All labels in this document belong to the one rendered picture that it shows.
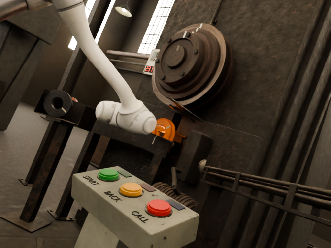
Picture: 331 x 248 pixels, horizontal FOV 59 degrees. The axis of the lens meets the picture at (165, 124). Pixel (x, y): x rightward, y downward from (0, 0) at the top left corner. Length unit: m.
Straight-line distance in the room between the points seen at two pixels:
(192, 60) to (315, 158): 1.06
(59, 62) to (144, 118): 11.09
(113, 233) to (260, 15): 1.39
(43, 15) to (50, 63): 8.11
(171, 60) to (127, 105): 0.46
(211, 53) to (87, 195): 1.06
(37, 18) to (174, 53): 2.63
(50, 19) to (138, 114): 2.99
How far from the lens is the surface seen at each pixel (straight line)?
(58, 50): 12.11
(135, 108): 1.14
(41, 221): 1.90
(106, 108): 1.24
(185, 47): 1.51
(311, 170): 2.07
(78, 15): 1.16
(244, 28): 1.68
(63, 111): 1.70
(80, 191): 0.59
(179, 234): 0.49
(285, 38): 1.54
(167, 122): 1.51
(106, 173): 0.59
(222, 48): 1.47
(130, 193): 0.53
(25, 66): 4.17
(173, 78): 1.45
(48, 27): 3.99
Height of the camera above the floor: 0.71
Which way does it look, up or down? 3 degrees up
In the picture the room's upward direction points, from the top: 22 degrees clockwise
